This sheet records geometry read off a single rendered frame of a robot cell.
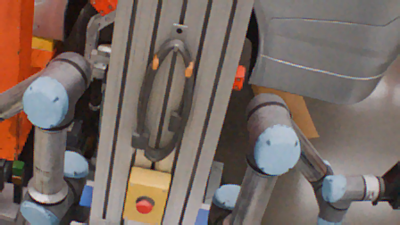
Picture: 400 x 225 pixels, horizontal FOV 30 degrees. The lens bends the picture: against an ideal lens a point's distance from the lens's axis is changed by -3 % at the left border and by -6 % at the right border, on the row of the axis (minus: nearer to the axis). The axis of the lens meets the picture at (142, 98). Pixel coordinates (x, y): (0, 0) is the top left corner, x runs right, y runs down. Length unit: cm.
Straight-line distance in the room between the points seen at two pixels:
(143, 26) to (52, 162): 69
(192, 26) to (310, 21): 157
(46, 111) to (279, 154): 58
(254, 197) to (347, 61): 119
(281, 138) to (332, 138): 238
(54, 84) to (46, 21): 132
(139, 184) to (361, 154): 267
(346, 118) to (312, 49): 141
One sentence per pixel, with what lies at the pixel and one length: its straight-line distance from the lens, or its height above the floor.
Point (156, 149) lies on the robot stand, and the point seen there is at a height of 153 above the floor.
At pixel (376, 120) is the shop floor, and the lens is 446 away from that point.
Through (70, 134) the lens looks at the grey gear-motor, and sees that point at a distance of 323.
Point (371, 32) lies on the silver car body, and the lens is 299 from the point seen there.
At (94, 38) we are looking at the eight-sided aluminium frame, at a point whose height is 91.
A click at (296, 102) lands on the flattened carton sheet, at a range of 435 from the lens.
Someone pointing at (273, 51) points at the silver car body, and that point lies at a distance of 304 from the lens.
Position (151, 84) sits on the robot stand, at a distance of 148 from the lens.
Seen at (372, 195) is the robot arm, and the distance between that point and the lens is 215.
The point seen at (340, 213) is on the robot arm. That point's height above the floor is 115.
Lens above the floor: 265
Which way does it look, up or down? 40 degrees down
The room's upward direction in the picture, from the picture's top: 10 degrees clockwise
